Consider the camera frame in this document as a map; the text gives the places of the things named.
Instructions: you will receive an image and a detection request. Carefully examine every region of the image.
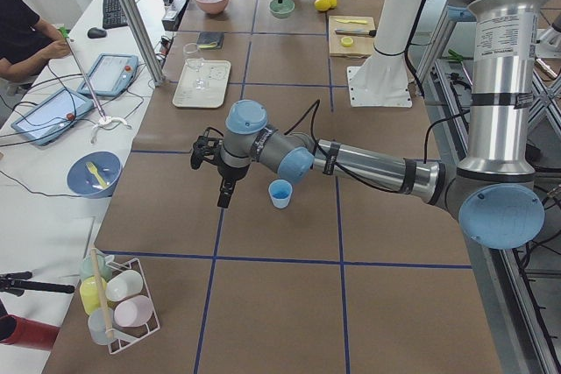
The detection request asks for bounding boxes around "mint green bowl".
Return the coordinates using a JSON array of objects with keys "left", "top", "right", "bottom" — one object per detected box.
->
[{"left": 269, "top": 0, "right": 295, "bottom": 18}]

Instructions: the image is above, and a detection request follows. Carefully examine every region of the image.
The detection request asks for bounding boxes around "light blue plastic cup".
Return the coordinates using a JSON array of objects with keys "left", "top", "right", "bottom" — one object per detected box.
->
[{"left": 268, "top": 180, "right": 293, "bottom": 209}]

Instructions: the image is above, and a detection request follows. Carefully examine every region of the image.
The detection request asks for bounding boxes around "blue bowl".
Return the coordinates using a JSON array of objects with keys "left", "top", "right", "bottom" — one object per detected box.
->
[{"left": 67, "top": 151, "right": 122, "bottom": 199}]

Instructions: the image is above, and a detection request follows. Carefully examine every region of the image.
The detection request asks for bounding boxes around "yellow plastic knife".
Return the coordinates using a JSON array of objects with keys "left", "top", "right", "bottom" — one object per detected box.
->
[{"left": 335, "top": 18, "right": 369, "bottom": 25}]

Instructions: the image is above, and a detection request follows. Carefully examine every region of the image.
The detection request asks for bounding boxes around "wooden cutting board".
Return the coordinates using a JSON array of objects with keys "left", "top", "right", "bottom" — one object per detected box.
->
[{"left": 328, "top": 16, "right": 376, "bottom": 57}]

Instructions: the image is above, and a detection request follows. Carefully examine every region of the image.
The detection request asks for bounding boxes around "lemon half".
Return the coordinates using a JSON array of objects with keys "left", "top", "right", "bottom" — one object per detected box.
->
[{"left": 340, "top": 36, "right": 354, "bottom": 47}]

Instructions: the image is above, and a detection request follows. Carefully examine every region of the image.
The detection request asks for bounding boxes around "grey yellow folded cloth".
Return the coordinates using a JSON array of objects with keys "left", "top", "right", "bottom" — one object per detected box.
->
[{"left": 196, "top": 32, "right": 224, "bottom": 50}]

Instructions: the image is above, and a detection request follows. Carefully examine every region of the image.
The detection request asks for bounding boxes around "steel muddler black cap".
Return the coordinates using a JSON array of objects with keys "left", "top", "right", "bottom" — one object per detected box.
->
[{"left": 335, "top": 29, "right": 377, "bottom": 38}]

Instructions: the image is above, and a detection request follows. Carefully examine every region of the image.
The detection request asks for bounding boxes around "cream bear tray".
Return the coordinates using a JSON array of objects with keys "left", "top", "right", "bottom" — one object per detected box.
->
[{"left": 172, "top": 60, "right": 231, "bottom": 109}]

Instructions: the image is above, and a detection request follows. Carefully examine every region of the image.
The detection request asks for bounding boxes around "clear wine glass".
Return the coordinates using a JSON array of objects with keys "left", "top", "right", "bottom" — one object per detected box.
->
[{"left": 183, "top": 43, "right": 208, "bottom": 90}]

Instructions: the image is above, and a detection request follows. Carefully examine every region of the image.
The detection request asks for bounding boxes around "yellow plastic fork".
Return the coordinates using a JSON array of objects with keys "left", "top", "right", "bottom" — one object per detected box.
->
[{"left": 86, "top": 161, "right": 109, "bottom": 189}]

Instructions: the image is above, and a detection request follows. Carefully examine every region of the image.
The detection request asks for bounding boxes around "white plastic cup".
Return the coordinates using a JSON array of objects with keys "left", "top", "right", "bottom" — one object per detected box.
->
[{"left": 105, "top": 270, "right": 144, "bottom": 302}]

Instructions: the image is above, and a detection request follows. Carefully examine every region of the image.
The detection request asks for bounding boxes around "pink plastic cup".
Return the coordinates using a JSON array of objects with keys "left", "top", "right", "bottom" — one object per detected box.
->
[{"left": 114, "top": 295, "right": 153, "bottom": 327}]

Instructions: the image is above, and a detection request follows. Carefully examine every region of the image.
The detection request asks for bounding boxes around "far blue teach pendant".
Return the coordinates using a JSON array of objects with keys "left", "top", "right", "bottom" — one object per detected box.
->
[{"left": 88, "top": 53, "right": 139, "bottom": 97}]

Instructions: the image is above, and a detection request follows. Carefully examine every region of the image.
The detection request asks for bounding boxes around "blue teach pendant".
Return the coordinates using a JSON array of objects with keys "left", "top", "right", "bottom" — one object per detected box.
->
[
  {"left": 11, "top": 88, "right": 94, "bottom": 146},
  {"left": 88, "top": 53, "right": 139, "bottom": 97}
]

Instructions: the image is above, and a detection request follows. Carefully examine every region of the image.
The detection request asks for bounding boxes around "green plastic cup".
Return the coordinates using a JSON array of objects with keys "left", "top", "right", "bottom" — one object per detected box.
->
[{"left": 80, "top": 251, "right": 115, "bottom": 282}]

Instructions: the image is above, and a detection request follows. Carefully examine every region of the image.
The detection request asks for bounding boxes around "black keyboard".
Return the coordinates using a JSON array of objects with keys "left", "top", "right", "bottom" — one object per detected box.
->
[{"left": 102, "top": 0, "right": 128, "bottom": 30}]

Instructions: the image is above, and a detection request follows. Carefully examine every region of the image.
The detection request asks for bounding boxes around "yellow plastic cup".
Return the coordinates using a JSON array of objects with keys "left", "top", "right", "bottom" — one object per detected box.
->
[{"left": 79, "top": 276, "right": 101, "bottom": 315}]

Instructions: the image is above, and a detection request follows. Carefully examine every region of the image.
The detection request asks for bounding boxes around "clear grey plastic cup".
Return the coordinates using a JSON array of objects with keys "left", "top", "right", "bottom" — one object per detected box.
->
[{"left": 88, "top": 307, "right": 115, "bottom": 345}]

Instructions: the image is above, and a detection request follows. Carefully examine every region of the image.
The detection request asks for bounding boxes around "near blue teach pendant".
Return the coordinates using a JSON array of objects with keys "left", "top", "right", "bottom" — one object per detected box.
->
[{"left": 11, "top": 88, "right": 94, "bottom": 146}]

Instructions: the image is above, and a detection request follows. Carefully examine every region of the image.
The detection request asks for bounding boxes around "black computer mouse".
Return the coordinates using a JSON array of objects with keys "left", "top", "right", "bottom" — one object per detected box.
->
[{"left": 87, "top": 27, "right": 107, "bottom": 39}]

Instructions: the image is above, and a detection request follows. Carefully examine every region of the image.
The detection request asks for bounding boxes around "pink grabber stick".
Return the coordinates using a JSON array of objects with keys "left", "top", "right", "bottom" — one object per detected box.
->
[{"left": 58, "top": 26, "right": 132, "bottom": 144}]

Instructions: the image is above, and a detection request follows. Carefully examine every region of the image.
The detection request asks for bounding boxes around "black tripod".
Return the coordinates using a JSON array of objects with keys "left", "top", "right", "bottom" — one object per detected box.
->
[{"left": 1, "top": 271, "right": 75, "bottom": 297}]

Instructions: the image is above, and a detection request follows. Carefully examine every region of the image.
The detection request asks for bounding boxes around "seated person black shirt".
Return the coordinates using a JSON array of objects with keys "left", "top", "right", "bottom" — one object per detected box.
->
[{"left": 1, "top": 0, "right": 70, "bottom": 82}]

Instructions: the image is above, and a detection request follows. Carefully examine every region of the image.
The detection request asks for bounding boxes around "red cylinder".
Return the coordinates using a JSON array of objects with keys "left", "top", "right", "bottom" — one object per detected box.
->
[{"left": 1, "top": 314, "right": 60, "bottom": 350}]

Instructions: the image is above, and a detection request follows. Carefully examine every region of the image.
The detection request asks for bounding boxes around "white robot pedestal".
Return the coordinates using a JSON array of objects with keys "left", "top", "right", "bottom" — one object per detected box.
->
[{"left": 347, "top": 0, "right": 422, "bottom": 108}]

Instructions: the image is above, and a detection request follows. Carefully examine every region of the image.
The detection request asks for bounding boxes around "white wire cup rack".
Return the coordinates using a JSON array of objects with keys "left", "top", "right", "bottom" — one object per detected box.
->
[{"left": 88, "top": 249, "right": 160, "bottom": 355}]

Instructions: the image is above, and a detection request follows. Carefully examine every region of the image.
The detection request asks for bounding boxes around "aluminium frame post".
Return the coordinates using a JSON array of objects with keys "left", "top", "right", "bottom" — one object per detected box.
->
[{"left": 119, "top": 0, "right": 165, "bottom": 87}]

